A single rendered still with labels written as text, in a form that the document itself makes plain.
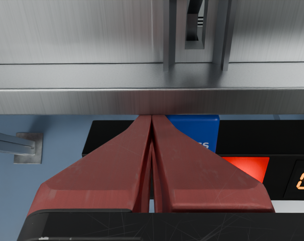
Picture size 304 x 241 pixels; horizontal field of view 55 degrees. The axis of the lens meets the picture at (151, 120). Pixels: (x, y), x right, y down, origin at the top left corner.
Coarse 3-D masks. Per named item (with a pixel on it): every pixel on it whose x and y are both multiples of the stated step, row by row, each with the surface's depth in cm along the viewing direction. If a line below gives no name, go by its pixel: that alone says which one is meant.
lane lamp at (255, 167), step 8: (232, 160) 17; (240, 160) 17; (248, 160) 16; (256, 160) 16; (264, 160) 16; (240, 168) 17; (248, 168) 17; (256, 168) 17; (264, 168) 17; (256, 176) 17
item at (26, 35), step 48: (0, 0) 11; (48, 0) 11; (96, 0) 11; (144, 0) 11; (240, 0) 11; (288, 0) 11; (0, 48) 12; (48, 48) 12; (96, 48) 12; (144, 48) 12; (192, 48) 12; (240, 48) 12; (288, 48) 12
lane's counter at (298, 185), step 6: (300, 162) 17; (294, 168) 17; (300, 168) 17; (294, 174) 17; (300, 174) 17; (294, 180) 17; (300, 180) 17; (288, 186) 18; (294, 186) 18; (300, 186) 18; (288, 192) 18; (294, 192) 18; (300, 192) 18
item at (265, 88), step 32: (0, 64) 12; (32, 64) 12; (64, 64) 12; (96, 64) 12; (128, 64) 12; (160, 64) 12; (192, 64) 12; (256, 64) 12; (288, 64) 12; (0, 96) 11; (32, 96) 11; (64, 96) 11; (96, 96) 11; (128, 96) 11; (160, 96) 11; (192, 96) 11; (224, 96) 11; (256, 96) 11; (288, 96) 10
